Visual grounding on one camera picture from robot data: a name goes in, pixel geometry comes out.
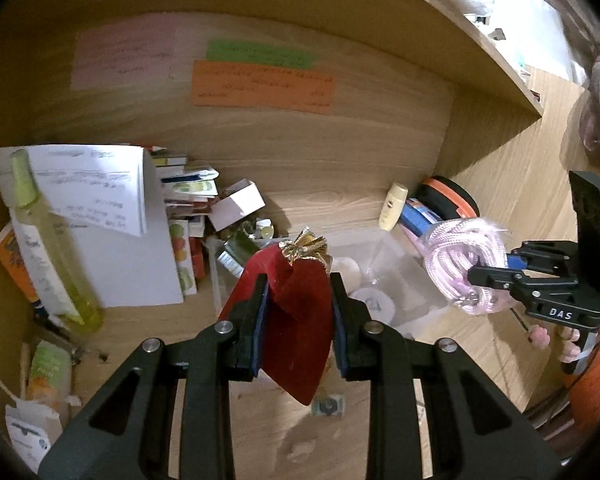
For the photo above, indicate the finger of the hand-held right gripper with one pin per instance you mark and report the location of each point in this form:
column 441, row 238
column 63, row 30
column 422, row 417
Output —
column 495, row 277
column 540, row 257

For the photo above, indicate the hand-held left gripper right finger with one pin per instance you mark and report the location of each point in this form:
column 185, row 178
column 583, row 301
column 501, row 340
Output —
column 337, row 340

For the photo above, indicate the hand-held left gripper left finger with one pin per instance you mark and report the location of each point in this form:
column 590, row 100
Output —
column 261, row 335

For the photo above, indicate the red velvet pouch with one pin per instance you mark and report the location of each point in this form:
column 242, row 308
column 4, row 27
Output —
column 300, row 310

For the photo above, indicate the clear plastic storage box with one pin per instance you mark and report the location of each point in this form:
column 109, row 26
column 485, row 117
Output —
column 410, row 272

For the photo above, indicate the wooden desktop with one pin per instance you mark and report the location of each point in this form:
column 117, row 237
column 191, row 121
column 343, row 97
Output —
column 280, row 445

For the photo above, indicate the person's right hand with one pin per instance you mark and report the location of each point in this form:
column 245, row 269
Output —
column 571, row 346

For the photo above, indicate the white round lid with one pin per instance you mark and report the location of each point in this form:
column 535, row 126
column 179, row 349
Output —
column 375, row 305

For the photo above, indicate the small dark blue box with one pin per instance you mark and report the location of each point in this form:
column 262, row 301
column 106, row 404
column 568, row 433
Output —
column 328, row 406

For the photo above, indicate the cream round item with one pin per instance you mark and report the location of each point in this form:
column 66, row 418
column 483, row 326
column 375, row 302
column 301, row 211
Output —
column 346, row 271

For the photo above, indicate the pink paw toy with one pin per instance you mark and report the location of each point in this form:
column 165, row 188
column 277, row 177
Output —
column 539, row 336

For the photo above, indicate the dark green box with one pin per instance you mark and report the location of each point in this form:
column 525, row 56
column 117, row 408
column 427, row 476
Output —
column 237, row 255

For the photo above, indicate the black orange round case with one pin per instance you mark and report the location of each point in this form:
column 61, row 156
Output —
column 450, row 195

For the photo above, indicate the blue zipper pouch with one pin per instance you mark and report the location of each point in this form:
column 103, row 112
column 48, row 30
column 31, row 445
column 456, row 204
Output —
column 415, row 216

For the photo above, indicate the small yellow green jar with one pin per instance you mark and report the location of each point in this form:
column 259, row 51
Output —
column 265, row 230

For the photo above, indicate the fruit print box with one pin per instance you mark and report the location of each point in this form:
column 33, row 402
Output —
column 182, row 255

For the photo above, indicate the small yellow bottle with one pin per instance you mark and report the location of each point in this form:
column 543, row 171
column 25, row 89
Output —
column 392, row 207

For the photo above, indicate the small white box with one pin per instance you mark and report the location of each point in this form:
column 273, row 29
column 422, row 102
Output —
column 237, row 207

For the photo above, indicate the white handwritten paper sheet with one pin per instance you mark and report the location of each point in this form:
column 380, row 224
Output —
column 130, row 270

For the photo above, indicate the stack of small boxes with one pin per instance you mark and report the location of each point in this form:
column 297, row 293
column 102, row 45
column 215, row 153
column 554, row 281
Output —
column 185, row 185

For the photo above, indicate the green orange tube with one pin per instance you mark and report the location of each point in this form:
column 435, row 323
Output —
column 50, row 370

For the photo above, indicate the yellow green bottle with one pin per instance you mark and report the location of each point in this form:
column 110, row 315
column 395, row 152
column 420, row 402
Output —
column 50, row 260

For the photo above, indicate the orange paper note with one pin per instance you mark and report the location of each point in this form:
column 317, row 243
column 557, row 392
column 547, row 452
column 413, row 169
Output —
column 260, row 90

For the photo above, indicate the wooden shelf board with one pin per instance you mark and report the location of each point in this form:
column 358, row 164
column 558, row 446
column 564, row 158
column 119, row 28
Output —
column 430, row 35

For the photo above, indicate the white paper packet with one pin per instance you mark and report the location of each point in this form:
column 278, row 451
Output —
column 30, row 435

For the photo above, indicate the orange book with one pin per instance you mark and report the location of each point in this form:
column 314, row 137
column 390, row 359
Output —
column 12, row 260

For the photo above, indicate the green paper note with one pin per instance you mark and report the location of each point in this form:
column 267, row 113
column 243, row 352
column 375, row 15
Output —
column 260, row 54

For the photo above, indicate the pink paper note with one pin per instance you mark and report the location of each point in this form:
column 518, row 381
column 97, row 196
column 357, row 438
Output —
column 122, row 52

